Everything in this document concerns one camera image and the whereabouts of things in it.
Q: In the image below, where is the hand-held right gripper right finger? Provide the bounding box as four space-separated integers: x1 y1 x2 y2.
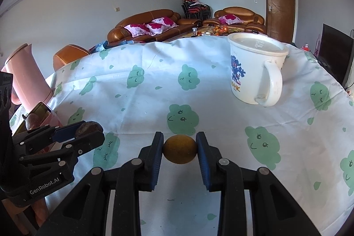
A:
196 131 321 236

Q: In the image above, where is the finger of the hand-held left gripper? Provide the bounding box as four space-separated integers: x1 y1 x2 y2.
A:
12 120 85 153
19 131 106 170

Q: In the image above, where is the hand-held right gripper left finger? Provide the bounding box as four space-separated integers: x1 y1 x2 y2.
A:
36 131 165 236

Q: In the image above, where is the dark brown wrinkled fruit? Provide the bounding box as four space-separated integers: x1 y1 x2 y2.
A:
75 120 103 139

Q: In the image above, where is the pink metal tin box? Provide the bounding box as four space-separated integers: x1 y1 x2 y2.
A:
12 100 65 148

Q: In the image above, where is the small yellow-brown round fruit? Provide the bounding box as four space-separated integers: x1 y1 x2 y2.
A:
163 135 198 165

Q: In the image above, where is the person's left hand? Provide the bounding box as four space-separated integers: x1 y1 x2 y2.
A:
4 197 50 235

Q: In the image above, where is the white tablecloth with green clouds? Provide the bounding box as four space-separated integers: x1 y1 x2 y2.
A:
8 36 354 236

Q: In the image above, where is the pink electric kettle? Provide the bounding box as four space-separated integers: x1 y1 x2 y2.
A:
1 43 54 112

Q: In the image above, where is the brown leather chair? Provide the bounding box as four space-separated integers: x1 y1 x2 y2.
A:
53 44 90 72

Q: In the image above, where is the blue plaid cloth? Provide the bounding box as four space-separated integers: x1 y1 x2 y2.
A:
91 41 133 52

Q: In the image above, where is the white mug with blue print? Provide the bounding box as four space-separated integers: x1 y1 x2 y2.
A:
227 33 289 107

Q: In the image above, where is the long brown leather sofa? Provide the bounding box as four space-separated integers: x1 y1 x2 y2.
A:
107 9 204 46

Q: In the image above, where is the pink floral cushion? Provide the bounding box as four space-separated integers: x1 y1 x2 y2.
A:
145 23 168 36
218 15 244 25
124 24 152 37
152 17 178 29

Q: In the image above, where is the wooden coffee table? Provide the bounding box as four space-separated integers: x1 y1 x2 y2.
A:
166 26 249 39

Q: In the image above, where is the stack of dark chairs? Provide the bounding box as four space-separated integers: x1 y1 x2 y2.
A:
181 2 212 20

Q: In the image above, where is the brown leather armchair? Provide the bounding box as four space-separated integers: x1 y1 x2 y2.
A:
203 6 266 34

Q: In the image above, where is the black television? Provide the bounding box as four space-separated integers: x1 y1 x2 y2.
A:
318 23 354 87

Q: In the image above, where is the brown wooden door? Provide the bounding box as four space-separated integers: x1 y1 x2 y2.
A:
264 0 296 43

